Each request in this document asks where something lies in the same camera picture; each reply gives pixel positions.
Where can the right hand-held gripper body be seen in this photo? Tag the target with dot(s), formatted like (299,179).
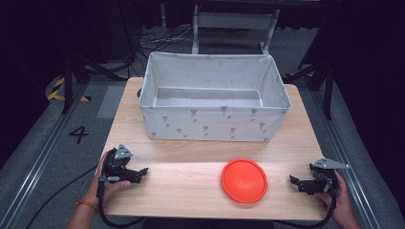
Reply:
(325,183)

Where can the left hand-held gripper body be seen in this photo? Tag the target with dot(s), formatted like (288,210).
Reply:
(115,162)

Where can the person's left hand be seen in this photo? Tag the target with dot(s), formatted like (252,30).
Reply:
(110,188)

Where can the person's right hand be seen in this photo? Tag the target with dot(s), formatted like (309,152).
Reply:
(342,203)

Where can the orange round plastic disc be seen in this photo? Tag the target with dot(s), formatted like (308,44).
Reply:
(244,180)

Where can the white printed fabric storage box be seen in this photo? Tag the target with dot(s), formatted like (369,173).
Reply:
(210,124)

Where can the black tripod stand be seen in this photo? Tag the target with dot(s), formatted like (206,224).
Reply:
(328,92)
(68,86)

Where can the grey metal floor rail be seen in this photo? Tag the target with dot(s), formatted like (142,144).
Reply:
(38,162)
(347,152)

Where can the grey metal frame stand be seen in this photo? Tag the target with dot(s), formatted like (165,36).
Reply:
(234,20)

